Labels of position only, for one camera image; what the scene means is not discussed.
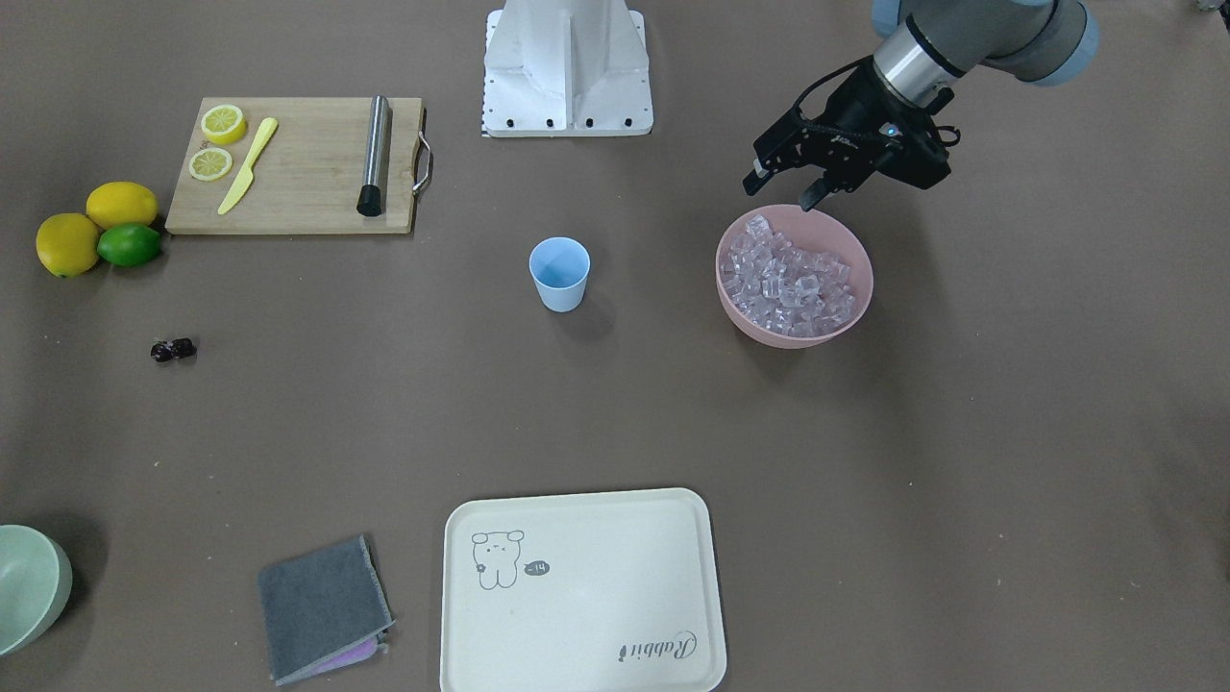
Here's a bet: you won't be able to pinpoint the green lime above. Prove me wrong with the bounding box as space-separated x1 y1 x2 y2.
96 222 161 267

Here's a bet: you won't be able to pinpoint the whole yellow lemon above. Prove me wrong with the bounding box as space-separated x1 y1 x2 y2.
86 181 160 231
36 213 101 279

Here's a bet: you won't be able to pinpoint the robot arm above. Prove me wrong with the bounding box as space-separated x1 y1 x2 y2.
743 1 1101 210

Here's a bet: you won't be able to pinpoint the yellow plastic knife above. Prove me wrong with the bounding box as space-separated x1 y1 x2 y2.
216 117 280 215

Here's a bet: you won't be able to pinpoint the light blue plastic cup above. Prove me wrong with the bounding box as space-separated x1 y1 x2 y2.
529 236 590 312

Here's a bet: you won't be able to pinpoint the pink bowl of ice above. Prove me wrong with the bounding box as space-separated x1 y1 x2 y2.
715 205 875 349

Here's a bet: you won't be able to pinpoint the cream rabbit tray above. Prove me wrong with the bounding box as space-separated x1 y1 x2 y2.
439 487 728 691

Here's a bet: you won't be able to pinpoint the wooden cutting board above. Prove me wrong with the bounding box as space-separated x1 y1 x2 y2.
165 96 431 235

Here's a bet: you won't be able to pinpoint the mint green bowl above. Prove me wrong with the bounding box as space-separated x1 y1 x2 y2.
1 525 73 655

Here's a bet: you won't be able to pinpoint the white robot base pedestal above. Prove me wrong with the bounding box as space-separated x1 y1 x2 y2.
480 1 656 136

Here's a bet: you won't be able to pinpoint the dark cherries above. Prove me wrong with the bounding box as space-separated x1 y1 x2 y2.
150 337 198 364

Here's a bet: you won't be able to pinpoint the grey folded cloth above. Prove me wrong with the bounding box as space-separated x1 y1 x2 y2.
258 533 395 686

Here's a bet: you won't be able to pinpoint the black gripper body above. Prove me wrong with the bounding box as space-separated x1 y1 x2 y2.
752 57 952 191

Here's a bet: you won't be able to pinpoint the steel muddler black tip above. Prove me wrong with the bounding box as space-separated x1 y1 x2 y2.
355 95 394 218

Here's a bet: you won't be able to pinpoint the lemon half slice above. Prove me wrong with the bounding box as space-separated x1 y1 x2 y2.
187 146 234 183
199 104 248 146

